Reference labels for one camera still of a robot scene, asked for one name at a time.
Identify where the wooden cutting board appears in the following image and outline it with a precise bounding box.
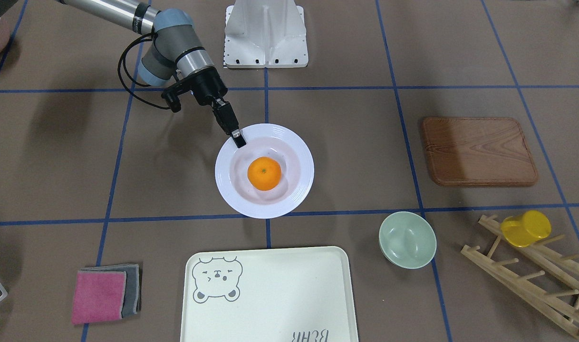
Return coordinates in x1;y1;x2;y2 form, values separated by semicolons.
420;116;539;188

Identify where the cream bear tray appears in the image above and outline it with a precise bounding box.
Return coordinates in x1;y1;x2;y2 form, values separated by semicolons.
180;246;359;342

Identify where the yellow plastic cup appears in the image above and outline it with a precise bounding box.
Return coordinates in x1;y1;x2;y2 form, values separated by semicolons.
500;210;552;247

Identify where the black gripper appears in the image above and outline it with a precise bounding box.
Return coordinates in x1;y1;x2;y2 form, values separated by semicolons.
187;67;246;149

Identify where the wooden dish rack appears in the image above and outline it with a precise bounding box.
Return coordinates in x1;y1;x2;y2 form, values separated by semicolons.
461;215;579;340

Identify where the green bowl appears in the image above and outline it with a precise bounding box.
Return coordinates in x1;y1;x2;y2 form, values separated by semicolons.
378;211;437;270

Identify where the white round plate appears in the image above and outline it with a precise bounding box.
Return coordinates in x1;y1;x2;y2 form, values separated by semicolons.
215;123;314;219

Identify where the pink and grey folded cloth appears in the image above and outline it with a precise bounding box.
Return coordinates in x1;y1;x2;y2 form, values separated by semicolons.
71;264;140;325

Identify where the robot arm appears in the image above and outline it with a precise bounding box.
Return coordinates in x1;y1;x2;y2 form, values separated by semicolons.
63;0;246;148

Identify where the orange fruit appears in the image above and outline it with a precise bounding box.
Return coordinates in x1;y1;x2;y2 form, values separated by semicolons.
247;157;282;191

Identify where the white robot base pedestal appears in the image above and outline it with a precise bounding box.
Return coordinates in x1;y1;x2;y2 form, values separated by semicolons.
223;0;309;69

